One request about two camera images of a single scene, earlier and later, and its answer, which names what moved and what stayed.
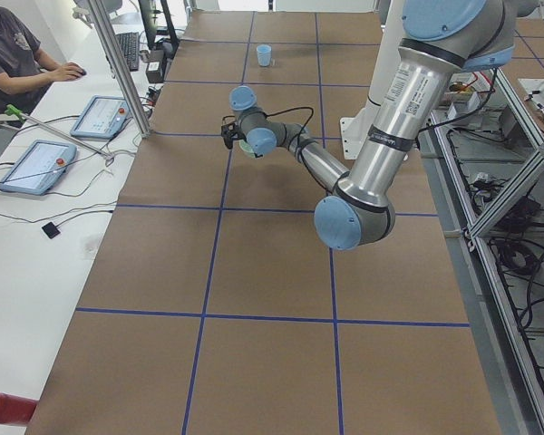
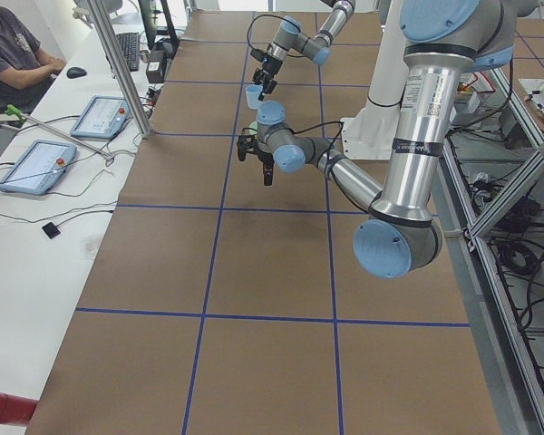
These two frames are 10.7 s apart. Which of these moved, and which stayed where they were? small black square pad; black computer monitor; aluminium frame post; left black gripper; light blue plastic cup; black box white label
Moved: left black gripper; light blue plastic cup
Stayed: small black square pad; black box white label; aluminium frame post; black computer monitor
